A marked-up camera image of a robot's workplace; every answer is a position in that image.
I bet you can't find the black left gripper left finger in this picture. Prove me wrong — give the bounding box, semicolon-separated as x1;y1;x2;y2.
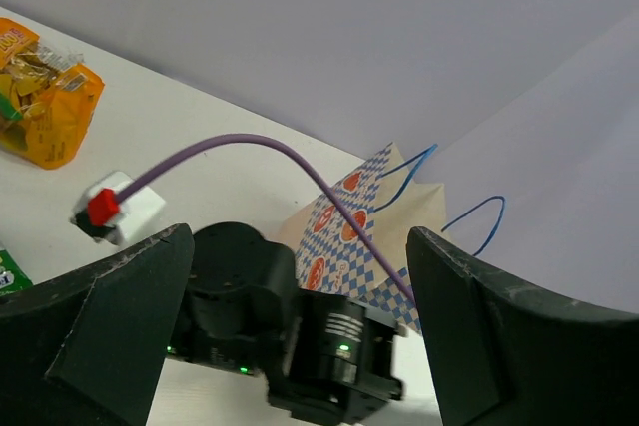
1;223;194;425

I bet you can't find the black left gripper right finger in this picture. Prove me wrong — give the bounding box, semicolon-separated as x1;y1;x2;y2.
406;227;638;425

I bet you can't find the green Fox's candy bag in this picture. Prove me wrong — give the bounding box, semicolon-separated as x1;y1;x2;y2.
0;244;33;296

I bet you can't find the checkered paper bag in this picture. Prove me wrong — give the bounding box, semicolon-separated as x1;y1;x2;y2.
276;144;453;332

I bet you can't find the orange chips bag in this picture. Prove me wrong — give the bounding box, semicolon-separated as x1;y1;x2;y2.
1;18;104;170

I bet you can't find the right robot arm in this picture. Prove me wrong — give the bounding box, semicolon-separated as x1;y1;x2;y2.
168;222;638;425

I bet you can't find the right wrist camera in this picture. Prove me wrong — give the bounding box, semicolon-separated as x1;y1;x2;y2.
70;171;166;246

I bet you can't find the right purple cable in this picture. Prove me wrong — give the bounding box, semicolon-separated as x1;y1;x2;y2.
117;133;418;305

